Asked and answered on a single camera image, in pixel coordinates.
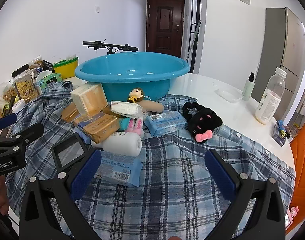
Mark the green tissue pack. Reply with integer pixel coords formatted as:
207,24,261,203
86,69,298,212
36,72,63,90

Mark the white desktop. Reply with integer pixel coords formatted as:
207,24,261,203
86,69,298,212
0,72,296,240

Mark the blue tissue pack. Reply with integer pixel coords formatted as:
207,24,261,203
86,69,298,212
144,110,188,137
94,155,143,188

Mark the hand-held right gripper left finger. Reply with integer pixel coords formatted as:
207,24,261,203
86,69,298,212
19,149,102,240

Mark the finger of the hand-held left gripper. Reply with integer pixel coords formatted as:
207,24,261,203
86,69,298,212
0,122,45,155
0,113,17,131

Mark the bicycle handlebar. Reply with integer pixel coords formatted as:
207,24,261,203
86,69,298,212
83,40,139,55

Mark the small doll figure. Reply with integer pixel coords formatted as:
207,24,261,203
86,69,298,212
128,87,145,103

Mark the pink and white bunny item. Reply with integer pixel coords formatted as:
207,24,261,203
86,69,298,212
125,116,144,138

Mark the black headband with pink bow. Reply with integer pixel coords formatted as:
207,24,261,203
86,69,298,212
182,102,223,143

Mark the orange chair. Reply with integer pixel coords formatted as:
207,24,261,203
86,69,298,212
285,122,305,230

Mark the gold and blue box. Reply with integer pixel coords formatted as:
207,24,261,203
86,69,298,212
73,114,120,144

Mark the black framed square mirror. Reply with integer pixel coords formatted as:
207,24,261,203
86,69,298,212
51,133,89,172

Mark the dark brown door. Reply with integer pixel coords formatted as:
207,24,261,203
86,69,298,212
146,0,185,58

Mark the pale green pump bottle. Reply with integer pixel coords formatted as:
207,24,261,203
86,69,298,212
242,72,256,102

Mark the small gold box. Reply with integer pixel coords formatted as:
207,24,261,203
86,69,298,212
61,102,80,123

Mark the white powder packet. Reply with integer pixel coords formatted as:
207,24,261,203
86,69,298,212
110,101,144,119

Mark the person's left hand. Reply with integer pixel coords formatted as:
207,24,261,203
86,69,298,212
0,175,10,214

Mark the pink cartoon figure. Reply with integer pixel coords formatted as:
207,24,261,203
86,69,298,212
285,206,300,230

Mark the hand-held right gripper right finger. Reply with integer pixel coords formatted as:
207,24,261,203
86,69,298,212
204,149,286,240

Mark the small white jar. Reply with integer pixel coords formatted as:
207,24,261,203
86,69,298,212
11,99,27,114

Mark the cream and gold box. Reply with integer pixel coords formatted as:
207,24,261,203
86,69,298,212
71,83,108,115

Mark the small blue box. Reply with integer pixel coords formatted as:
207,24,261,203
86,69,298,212
272,120,290,147

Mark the yellow bucket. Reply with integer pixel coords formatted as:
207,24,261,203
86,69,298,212
53,56,79,80

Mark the blue plastic basin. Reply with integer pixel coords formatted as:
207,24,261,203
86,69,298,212
75,52,190,102

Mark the blue plaid shirt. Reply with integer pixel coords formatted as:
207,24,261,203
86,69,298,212
5,80,295,240

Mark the snack bag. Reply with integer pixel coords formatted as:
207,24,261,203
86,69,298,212
28,56,43,71

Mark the white plastic drink bottle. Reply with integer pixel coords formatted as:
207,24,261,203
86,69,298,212
255,67,287,125

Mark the black framed glass door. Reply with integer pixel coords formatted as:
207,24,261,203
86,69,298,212
186,0,203,67

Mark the grey refrigerator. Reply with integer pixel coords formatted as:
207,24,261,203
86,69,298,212
251,7,305,128

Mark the clear plastic container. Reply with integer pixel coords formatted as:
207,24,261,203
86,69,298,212
215,88,243,103

